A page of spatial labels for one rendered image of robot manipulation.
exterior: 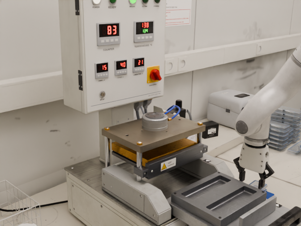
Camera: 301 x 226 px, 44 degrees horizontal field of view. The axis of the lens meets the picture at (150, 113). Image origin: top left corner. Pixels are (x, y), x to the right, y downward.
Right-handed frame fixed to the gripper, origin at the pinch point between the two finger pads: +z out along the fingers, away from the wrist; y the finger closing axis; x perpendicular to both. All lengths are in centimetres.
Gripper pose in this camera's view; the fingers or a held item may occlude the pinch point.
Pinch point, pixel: (251, 181)
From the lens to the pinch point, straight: 148.3
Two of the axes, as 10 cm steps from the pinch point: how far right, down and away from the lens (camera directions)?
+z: -0.1, 9.5, 3.1
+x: -6.7, 2.2, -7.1
